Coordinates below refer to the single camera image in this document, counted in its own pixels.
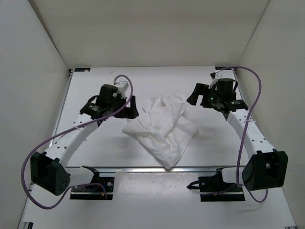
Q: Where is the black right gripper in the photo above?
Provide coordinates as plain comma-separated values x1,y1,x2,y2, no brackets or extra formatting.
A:
187,84,222,110

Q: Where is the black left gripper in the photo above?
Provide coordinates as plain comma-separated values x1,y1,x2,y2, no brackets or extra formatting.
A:
111,93,140,117

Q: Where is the white pleated skirt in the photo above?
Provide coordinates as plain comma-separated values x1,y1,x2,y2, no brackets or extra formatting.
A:
122,92,198,170

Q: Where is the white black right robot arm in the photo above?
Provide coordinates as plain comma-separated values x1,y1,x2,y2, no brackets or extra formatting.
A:
187,78,288,191

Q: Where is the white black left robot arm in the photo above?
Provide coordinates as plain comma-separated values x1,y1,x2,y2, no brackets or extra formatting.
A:
30,81,139,196

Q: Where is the dark label sticker left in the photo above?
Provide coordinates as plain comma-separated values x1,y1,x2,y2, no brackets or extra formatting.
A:
74,68,91,72

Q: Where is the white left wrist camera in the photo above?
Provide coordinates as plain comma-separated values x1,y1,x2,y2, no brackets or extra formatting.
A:
113,81,129,98

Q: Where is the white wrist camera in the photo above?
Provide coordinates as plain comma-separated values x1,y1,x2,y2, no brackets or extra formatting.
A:
209,70,222,89
113,81,129,98

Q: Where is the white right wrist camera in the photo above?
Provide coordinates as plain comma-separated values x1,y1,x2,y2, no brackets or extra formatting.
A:
209,70,222,89

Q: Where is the aluminium table rail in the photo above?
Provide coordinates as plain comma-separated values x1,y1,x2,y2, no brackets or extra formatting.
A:
66,166,239,175

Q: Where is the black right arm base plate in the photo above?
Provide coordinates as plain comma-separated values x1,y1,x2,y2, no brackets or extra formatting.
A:
187,174,245,202

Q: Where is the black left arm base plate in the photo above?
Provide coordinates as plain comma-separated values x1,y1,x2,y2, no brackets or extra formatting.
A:
70,173,115,201

